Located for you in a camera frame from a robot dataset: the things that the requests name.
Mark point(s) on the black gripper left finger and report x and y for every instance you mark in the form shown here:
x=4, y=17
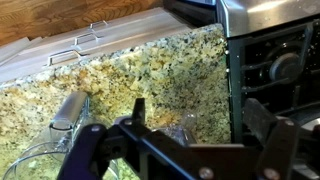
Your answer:
x=150, y=154

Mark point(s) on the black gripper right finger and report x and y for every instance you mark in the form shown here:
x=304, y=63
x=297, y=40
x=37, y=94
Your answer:
x=279, y=138

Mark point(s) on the clear plastic food processor jar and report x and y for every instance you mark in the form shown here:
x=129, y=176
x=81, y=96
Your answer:
x=43, y=158

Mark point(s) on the white cabinet drawers with handles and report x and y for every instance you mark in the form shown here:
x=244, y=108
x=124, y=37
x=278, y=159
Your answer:
x=25, y=57

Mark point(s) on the black gas stove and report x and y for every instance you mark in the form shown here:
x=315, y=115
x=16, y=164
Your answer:
x=274, y=57

